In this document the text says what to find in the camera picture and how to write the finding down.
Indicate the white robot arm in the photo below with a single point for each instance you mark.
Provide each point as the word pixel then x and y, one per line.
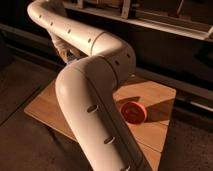
pixel 84 90

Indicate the red bowl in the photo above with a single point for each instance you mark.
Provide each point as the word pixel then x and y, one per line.
pixel 134 112

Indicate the wooden table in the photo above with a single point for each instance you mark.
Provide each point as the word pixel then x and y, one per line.
pixel 153 103

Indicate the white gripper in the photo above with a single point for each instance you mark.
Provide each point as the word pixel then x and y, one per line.
pixel 67 52

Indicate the background wooden shelf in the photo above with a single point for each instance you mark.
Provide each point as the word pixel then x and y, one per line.
pixel 189 18

